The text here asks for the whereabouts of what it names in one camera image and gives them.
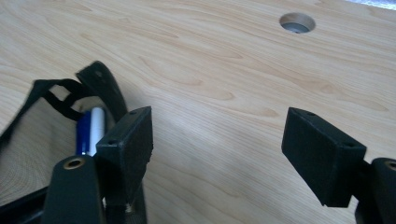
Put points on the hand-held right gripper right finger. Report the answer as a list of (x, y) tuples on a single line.
[(323, 161)]

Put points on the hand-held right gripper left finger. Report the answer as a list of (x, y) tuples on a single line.
[(124, 155)]

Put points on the black mesh pencil case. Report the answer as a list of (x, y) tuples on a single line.
[(34, 149)]

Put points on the white pen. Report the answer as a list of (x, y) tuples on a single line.
[(97, 130)]

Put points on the blue pen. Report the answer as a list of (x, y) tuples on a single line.
[(83, 133)]

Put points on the round grey table grommet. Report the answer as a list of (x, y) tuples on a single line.
[(297, 23)]

